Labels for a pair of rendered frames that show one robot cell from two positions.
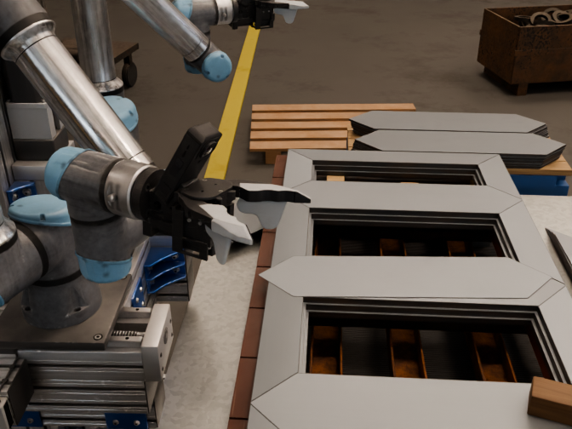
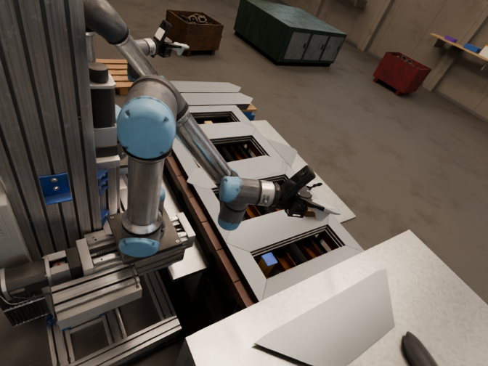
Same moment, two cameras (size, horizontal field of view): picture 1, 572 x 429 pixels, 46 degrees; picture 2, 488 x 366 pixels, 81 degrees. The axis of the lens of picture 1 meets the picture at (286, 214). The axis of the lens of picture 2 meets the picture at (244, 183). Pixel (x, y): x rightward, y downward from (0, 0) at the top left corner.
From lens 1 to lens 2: 0.84 m
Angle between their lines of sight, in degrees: 40
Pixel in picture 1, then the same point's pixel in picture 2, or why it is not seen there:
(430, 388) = (275, 216)
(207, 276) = not seen: hidden behind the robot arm
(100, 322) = (171, 233)
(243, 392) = (213, 237)
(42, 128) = (112, 139)
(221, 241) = (324, 213)
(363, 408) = (261, 230)
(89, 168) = (251, 189)
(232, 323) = (168, 202)
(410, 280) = (242, 171)
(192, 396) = not seen: hidden behind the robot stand
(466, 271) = (257, 164)
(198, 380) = not seen: hidden behind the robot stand
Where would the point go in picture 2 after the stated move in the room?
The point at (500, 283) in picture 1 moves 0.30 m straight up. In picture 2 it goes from (270, 167) to (287, 130)
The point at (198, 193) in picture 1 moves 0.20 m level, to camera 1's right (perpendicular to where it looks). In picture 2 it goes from (306, 194) to (346, 181)
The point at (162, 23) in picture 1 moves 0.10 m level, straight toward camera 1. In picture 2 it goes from (140, 63) to (152, 74)
